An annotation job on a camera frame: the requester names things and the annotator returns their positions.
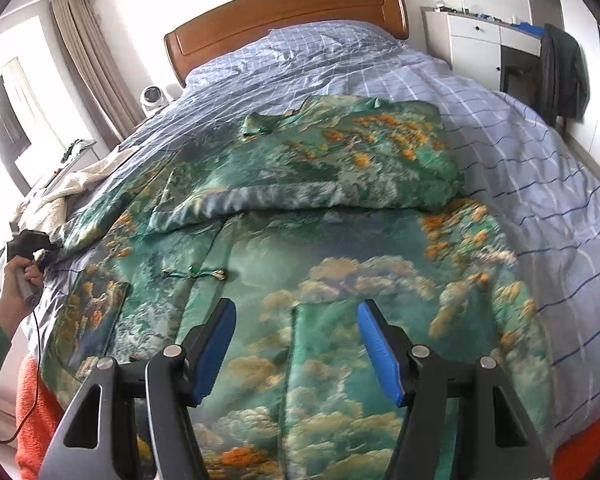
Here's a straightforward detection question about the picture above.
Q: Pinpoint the green patterned silk garment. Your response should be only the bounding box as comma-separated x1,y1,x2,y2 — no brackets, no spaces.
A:
42,96,553,479

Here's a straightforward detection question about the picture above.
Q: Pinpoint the person's left hand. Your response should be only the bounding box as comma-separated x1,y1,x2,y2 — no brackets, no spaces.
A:
0,256,43,339

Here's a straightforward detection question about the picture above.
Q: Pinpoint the cream blanket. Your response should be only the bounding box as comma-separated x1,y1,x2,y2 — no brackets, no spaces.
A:
16,148,137,234

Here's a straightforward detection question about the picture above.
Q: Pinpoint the white bedside table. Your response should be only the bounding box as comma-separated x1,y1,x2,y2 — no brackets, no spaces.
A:
15,139,99,188

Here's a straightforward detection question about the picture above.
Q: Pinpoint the orange fuzzy mat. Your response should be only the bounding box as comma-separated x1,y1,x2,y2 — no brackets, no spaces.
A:
16,354,64,479

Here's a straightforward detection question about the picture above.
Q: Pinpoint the beige curtain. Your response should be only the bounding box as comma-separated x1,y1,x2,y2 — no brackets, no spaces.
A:
50,0,144,140

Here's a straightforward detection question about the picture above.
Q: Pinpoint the white round fan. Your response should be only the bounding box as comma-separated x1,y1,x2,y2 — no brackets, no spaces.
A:
140,84,170,117

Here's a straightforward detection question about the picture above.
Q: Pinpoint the blue plaid duvet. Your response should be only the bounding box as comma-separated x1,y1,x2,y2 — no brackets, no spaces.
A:
26,22,600,448

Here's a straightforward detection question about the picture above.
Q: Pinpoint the dark jacket on chair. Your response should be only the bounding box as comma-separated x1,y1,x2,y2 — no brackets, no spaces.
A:
536,24,590,127

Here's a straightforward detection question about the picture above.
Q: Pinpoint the white desk with drawers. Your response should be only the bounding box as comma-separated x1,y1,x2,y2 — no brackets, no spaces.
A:
420,8,541,91

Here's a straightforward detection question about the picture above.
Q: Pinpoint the brown wooden headboard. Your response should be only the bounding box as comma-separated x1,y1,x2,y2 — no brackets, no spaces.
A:
163,0,410,84

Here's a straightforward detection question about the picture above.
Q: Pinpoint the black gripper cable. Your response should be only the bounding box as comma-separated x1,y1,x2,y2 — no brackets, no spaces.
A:
0,303,44,446

